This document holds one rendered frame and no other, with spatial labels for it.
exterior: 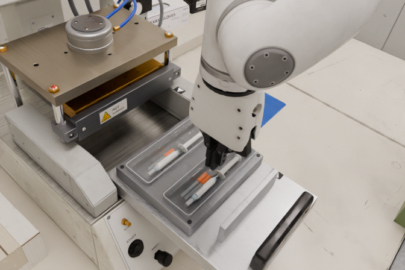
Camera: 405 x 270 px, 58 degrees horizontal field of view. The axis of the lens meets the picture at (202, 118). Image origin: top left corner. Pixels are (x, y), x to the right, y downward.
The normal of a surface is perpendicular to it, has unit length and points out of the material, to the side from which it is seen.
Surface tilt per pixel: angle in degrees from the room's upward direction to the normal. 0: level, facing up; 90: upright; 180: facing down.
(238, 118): 88
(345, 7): 71
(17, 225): 2
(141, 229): 65
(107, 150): 0
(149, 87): 90
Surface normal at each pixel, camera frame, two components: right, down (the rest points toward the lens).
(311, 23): 0.01, 0.46
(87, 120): 0.76, 0.49
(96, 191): 0.58, -0.24
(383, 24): -0.66, 0.46
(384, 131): 0.10, -0.73
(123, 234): 0.73, 0.14
